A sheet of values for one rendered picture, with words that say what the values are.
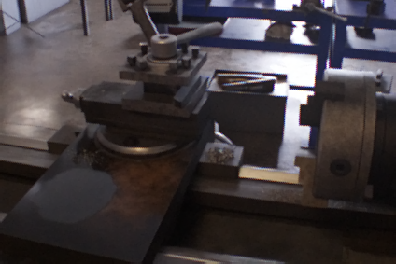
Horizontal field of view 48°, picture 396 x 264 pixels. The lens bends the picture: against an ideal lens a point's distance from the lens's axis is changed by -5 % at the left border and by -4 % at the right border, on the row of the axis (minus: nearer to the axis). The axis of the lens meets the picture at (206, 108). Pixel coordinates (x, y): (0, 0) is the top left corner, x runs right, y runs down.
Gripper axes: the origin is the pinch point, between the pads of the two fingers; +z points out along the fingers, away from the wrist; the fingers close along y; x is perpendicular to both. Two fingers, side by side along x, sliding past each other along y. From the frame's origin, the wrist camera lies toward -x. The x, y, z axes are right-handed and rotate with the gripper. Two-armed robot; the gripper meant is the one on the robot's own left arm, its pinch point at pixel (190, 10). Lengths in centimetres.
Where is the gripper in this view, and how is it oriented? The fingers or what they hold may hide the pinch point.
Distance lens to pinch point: 151.1
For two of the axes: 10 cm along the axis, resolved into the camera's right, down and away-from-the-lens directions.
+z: -0.4, 10.0, -0.5
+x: 0.8, 0.5, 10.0
